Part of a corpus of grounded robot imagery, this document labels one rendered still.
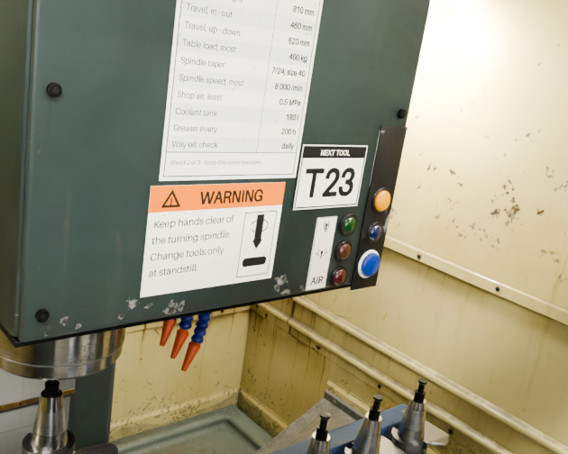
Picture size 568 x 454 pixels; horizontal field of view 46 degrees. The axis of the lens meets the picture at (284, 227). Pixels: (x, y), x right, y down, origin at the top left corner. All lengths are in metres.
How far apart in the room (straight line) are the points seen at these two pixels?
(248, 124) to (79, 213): 0.18
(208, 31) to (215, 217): 0.17
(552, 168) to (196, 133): 0.99
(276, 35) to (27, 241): 0.29
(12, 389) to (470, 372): 0.99
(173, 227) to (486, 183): 1.03
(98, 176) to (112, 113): 0.05
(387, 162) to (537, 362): 0.85
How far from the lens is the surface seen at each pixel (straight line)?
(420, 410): 1.14
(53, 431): 0.90
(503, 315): 1.56
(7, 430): 1.45
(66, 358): 0.78
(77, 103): 0.55
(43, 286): 0.58
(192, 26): 0.59
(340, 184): 0.74
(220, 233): 0.65
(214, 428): 2.26
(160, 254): 0.62
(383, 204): 0.79
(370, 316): 1.80
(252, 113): 0.64
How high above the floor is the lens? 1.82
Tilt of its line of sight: 16 degrees down
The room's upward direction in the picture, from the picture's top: 9 degrees clockwise
